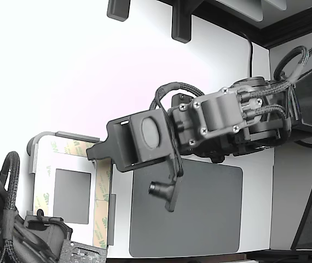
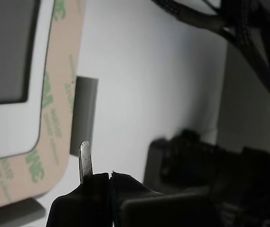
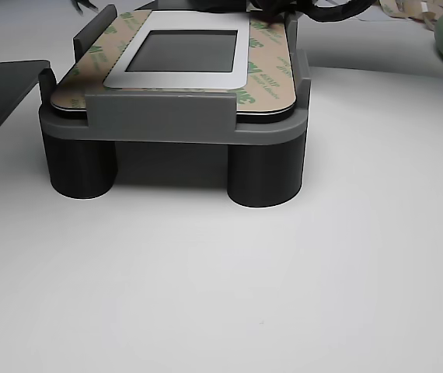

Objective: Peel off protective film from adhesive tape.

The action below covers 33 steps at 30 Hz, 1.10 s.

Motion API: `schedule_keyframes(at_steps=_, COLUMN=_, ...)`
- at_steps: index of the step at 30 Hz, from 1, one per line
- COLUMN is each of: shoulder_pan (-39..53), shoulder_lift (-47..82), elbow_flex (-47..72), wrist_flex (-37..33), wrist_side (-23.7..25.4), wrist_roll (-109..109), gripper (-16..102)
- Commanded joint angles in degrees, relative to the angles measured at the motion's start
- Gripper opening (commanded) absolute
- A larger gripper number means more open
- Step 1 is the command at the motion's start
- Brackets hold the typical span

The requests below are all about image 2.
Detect grey printed fixture holder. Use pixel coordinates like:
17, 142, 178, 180
13, 76, 99, 224

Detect tan tape liner green print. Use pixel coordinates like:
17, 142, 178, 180
0, 0, 86, 213

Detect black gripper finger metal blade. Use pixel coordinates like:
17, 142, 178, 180
46, 141, 110, 227

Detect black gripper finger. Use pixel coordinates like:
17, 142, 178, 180
110, 170, 168, 227

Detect black braided cable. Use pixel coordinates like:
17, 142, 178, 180
151, 0, 230, 34
222, 0, 270, 109

